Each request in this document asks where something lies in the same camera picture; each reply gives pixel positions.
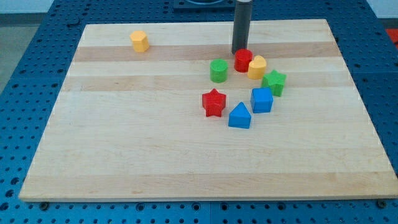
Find green cylinder block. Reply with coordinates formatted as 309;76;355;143
210;58;228;83

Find red star block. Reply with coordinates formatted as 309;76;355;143
201;88;226;117

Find blue triangle block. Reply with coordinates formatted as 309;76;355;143
228;102;251;129

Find wooden board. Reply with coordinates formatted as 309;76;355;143
19;19;397;202

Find blue cube block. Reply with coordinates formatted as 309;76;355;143
251;87;274;113

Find red cylinder block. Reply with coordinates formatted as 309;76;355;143
234;49;252;73

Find yellow heart block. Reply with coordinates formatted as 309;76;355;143
247;55;267;80

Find green star block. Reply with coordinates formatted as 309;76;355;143
261;70;287;96

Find yellow hexagon block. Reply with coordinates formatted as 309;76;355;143
130;30;149;52

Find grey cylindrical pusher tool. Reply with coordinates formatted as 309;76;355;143
231;0;253;55

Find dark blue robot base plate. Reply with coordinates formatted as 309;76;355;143
172;0;236;11

